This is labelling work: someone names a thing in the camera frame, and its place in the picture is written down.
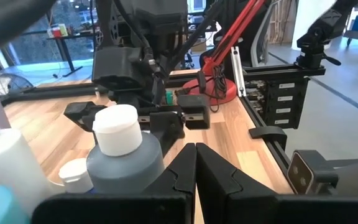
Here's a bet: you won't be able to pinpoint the large dark teal paint bottle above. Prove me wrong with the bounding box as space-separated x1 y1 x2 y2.
86 104 167 195

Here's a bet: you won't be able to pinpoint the black background desk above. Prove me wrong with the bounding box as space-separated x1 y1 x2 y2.
20 30 96 78

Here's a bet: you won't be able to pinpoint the silver aluminium rail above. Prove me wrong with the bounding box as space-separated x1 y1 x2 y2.
230 46 247 98

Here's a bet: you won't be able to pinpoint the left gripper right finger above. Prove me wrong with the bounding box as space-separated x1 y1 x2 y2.
196 142 358 224

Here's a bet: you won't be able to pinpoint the black table-level camera box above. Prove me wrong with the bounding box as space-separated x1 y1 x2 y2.
287 149 358 197

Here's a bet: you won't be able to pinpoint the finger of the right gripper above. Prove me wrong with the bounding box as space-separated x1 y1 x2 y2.
149 111 186 156

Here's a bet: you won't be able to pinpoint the white paint bottle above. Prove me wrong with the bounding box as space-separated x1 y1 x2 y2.
0 105 53 216

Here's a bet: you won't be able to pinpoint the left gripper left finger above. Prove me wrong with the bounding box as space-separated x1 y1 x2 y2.
31 142 198 224

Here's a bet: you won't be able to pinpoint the black box white labels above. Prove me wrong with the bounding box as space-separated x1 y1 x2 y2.
243 77 310 130

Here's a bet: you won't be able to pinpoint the small light blue paint bottle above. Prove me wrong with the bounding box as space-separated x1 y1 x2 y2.
58 157 98 194

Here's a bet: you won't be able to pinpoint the black floor fan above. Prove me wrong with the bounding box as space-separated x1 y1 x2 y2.
0 73 35 97

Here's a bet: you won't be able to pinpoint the black grey office chair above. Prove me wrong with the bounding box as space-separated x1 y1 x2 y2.
214 0 280 68

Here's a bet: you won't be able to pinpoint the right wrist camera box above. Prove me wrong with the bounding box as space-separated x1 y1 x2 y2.
91 46 155 91

